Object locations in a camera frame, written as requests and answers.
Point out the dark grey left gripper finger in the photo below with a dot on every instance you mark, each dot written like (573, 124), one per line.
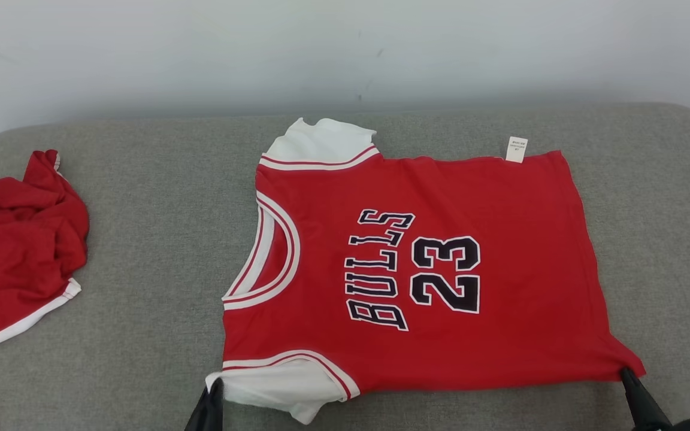
(210, 413)

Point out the red shorts with white trim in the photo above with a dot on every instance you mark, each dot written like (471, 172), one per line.
(15, 251)

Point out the red Bulls 23 jersey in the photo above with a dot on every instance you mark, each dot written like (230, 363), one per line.
(501, 239)

